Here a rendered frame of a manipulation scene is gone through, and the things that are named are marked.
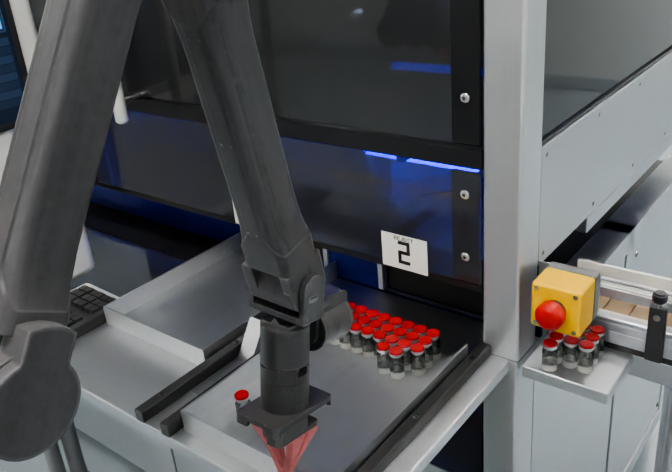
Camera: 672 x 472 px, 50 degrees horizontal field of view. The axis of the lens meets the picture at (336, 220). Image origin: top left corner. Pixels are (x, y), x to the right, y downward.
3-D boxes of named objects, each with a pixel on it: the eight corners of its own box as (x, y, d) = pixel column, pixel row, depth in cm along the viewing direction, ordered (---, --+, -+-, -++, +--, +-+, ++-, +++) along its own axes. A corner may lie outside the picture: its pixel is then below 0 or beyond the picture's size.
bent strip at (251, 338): (255, 346, 119) (250, 315, 117) (268, 352, 118) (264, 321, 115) (191, 393, 109) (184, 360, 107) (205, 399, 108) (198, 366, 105)
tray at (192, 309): (240, 247, 154) (238, 232, 152) (337, 277, 139) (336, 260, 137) (106, 323, 130) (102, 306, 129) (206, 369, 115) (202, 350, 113)
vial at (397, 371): (395, 369, 110) (393, 344, 108) (407, 374, 109) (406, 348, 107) (387, 377, 109) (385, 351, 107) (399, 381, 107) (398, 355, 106)
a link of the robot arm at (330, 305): (245, 259, 82) (305, 280, 77) (308, 235, 91) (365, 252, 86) (243, 354, 86) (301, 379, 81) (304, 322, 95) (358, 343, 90)
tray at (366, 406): (333, 317, 126) (331, 299, 124) (468, 363, 110) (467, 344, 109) (184, 430, 102) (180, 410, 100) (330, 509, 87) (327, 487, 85)
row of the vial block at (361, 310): (350, 323, 123) (348, 300, 121) (443, 355, 112) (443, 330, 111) (342, 330, 121) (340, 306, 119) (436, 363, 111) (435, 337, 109)
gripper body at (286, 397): (332, 408, 88) (334, 352, 86) (276, 445, 81) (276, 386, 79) (292, 390, 92) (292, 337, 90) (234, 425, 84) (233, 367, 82)
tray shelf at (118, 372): (225, 250, 157) (224, 242, 157) (530, 345, 116) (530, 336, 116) (23, 363, 124) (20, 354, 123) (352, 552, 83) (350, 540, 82)
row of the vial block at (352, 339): (334, 336, 120) (332, 312, 118) (428, 371, 109) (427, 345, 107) (326, 343, 118) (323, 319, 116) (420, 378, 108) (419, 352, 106)
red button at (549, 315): (542, 316, 103) (543, 291, 102) (570, 323, 101) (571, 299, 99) (531, 328, 101) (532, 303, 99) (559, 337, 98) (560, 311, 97)
